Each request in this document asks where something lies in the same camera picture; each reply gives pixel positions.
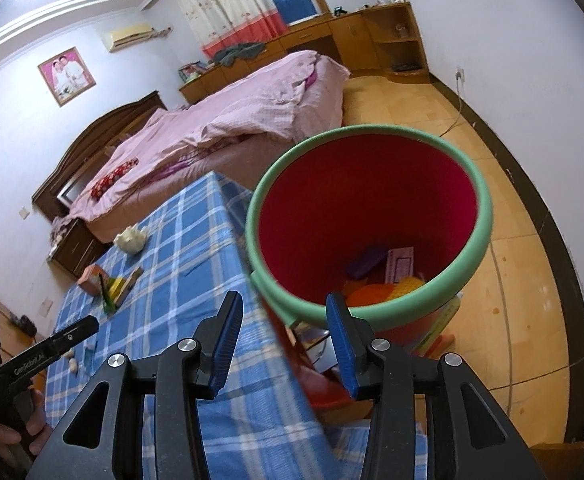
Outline wall air conditioner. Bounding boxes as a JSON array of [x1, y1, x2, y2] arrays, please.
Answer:
[[101, 21, 154, 53]]

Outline black plug adapter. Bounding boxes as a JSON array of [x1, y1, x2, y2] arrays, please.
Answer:
[[9, 312, 35, 338]]

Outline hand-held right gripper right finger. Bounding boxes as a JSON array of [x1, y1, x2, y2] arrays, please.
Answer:
[[325, 291, 548, 480]]

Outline wooden nightstand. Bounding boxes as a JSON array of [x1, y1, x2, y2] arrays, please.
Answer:
[[47, 217, 110, 281]]

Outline teal and white carton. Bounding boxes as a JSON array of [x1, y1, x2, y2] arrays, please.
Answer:
[[115, 266, 144, 307]]

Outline framed wall photo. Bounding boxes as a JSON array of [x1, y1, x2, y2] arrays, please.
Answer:
[[37, 46, 96, 107]]

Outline clothes pile on nightstand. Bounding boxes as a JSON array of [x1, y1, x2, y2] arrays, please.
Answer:
[[49, 215, 75, 248]]

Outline wooden desk cabinet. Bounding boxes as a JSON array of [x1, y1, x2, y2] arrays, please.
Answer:
[[178, 1, 430, 106]]

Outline yellow spiky curved toy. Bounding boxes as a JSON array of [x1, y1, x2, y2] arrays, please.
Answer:
[[372, 272, 425, 305]]

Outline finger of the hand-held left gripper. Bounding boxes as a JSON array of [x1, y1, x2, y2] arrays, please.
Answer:
[[47, 316, 100, 358]]

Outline wooden wardrobe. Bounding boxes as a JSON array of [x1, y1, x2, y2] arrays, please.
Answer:
[[0, 295, 28, 361]]

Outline orange cardboard box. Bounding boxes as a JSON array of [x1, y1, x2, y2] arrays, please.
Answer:
[[78, 265, 110, 297]]

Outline red floral pillow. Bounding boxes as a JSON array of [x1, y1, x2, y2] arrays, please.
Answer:
[[89, 157, 139, 200]]

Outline orange plastic item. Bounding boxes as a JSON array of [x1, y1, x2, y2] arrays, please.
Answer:
[[344, 282, 398, 309]]

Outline colourful printed box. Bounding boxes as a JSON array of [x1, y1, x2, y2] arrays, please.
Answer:
[[412, 296, 465, 357]]

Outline red bucket with green rim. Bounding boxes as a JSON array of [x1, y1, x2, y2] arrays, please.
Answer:
[[245, 124, 494, 361]]

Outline green cone wrapper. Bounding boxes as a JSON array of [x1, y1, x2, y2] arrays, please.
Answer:
[[99, 272, 116, 316]]

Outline dark wooden headboard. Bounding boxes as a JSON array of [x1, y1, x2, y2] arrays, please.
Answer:
[[32, 91, 168, 221]]

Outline cream and red curtain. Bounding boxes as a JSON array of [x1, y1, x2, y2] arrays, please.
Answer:
[[170, 0, 288, 61]]

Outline white paper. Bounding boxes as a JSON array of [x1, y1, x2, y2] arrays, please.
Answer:
[[114, 226, 148, 256]]

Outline pink and white card box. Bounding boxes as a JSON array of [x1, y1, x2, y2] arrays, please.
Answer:
[[384, 246, 416, 283]]

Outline person's left hand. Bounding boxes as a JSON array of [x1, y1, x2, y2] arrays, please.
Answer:
[[0, 389, 49, 461]]

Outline purple plastic item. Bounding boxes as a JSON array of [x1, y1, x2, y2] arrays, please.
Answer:
[[346, 245, 389, 281]]

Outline bed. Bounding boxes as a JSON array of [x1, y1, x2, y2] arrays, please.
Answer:
[[89, 52, 350, 246]]

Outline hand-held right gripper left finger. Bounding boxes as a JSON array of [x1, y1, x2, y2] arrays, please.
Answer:
[[24, 290, 245, 480]]

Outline pink checked duvet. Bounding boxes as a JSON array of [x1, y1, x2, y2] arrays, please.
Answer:
[[74, 50, 350, 223]]

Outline grey clothes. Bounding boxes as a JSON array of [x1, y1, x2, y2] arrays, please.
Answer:
[[213, 42, 265, 67]]

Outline blue plaid tablecloth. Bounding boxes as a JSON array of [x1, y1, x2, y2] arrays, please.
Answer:
[[44, 171, 428, 480]]

